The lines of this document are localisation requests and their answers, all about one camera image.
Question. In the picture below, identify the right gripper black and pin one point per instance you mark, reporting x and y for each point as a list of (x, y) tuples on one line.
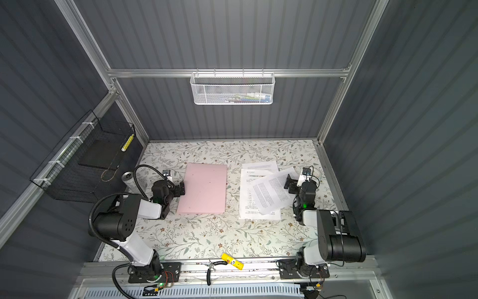
[(292, 183)]

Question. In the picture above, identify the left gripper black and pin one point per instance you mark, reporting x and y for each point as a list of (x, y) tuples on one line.
[(179, 188)]

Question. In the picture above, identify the pink file folder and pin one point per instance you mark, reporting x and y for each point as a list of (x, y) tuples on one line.
[(205, 189)]

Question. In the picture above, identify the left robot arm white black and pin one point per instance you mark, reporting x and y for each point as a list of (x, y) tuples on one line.
[(113, 220)]

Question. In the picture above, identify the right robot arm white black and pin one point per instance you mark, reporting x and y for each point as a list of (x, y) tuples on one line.
[(338, 238)]

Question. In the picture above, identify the silver metal can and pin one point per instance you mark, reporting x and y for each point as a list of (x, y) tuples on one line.
[(128, 179)]

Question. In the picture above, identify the yellow tube in basket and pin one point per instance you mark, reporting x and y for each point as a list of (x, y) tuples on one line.
[(127, 143)]

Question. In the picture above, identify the black notebook in basket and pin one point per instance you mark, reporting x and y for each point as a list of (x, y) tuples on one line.
[(103, 155)]

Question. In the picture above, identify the yellow marker pen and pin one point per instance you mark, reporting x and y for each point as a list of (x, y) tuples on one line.
[(232, 261)]

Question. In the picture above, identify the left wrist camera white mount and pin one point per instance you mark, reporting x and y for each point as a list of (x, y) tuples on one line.
[(168, 175)]

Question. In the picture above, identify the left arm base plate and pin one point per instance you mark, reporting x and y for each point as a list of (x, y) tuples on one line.
[(168, 273)]

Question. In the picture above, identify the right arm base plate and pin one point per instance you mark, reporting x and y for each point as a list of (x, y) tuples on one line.
[(292, 269)]

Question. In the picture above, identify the black wire basket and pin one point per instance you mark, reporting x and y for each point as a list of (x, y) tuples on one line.
[(62, 178)]

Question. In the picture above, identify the white wire mesh basket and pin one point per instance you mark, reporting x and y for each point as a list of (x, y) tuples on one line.
[(233, 90)]

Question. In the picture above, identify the aluminium front rail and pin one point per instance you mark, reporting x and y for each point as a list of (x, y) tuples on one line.
[(255, 270)]

